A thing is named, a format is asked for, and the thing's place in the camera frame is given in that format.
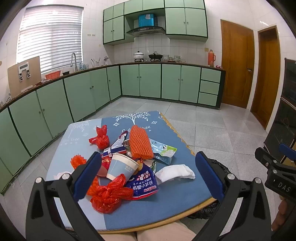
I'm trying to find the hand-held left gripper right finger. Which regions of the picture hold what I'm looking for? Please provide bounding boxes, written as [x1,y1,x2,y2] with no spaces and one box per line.
[192,151,271,241]

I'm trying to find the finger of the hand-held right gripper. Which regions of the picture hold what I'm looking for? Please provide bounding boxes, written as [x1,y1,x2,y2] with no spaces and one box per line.
[254,147,284,176]
[278,143,296,167]

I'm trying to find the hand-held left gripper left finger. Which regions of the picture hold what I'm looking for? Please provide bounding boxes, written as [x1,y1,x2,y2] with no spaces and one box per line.
[25,152,103,241]

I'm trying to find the red mesh net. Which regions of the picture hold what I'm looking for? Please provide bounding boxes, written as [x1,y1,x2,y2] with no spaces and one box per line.
[70,155,88,170]

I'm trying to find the red snack packet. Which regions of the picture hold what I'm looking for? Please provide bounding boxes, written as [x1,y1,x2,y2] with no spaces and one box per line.
[101,158,112,171]

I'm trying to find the large red plastic bag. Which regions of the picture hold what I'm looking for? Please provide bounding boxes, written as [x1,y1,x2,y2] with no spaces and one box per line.
[87,174,134,214]

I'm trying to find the blue white paper cup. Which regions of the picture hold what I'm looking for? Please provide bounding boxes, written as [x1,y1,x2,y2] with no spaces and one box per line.
[106,153,140,181]

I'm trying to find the white tissue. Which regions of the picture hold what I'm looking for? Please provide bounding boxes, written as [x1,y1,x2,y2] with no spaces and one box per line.
[155,164,196,183]

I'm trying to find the black bagged trash bin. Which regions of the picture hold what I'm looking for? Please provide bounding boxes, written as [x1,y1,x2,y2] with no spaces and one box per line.
[188,160,232,219]

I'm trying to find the small red plastic bag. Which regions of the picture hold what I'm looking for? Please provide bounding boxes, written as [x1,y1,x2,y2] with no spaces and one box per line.
[89,125,110,149]

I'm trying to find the blue white red wrapper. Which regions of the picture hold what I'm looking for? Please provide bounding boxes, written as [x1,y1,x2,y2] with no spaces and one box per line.
[103,130,130,158]

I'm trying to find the green white packet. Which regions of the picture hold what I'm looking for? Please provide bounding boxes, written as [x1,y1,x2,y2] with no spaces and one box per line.
[148,138,177,165]

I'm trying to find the blue snack packet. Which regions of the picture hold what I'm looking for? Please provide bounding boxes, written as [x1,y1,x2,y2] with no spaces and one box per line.
[126,162,160,200]

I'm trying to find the orange foam fruit net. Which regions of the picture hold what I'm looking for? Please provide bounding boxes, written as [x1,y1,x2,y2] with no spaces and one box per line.
[129,125,154,160]

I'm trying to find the person's right hand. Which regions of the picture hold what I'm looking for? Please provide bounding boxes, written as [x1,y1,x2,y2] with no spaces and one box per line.
[272,196,292,232]

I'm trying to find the black cabinet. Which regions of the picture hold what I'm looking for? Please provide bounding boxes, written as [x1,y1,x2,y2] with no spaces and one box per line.
[264,58,296,163]

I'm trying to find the blue printed tablecloth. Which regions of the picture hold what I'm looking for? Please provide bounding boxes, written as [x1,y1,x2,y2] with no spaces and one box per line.
[46,111,219,232]

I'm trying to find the green drawer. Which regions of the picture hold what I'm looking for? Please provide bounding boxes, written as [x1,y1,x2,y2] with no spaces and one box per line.
[198,93,218,106]
[199,80,220,95]
[201,68,221,82]

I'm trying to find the person's beige trousers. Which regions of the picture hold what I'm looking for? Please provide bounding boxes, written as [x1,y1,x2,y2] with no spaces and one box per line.
[99,220,197,241]

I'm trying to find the red basket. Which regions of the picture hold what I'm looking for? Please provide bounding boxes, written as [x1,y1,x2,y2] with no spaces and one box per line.
[45,71,62,80]

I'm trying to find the red thermos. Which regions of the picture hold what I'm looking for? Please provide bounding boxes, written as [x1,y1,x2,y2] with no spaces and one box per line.
[208,49,216,67]

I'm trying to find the green base cabinets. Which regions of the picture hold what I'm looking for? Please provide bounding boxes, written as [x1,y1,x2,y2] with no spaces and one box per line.
[0,63,226,195]

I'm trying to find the metal faucet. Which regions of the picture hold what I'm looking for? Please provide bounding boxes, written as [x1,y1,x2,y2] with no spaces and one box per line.
[70,52,79,72]

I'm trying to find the cardboard box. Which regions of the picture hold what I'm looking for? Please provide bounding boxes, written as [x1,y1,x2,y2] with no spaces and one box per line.
[7,56,42,98]

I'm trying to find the white window blinds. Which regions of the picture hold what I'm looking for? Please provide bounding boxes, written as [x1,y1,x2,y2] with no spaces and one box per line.
[17,6,84,75]

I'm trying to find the range hood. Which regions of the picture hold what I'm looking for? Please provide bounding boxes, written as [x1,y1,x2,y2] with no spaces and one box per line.
[126,27,166,37]

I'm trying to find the blue box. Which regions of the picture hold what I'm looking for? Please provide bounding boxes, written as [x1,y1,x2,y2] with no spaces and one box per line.
[138,13,155,26]

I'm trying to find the wooden door with handle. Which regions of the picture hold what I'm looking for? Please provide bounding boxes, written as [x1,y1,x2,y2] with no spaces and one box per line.
[220,19,255,109]

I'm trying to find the green wall cabinets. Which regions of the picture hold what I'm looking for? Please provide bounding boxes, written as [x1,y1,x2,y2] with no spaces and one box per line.
[103,0,208,45]

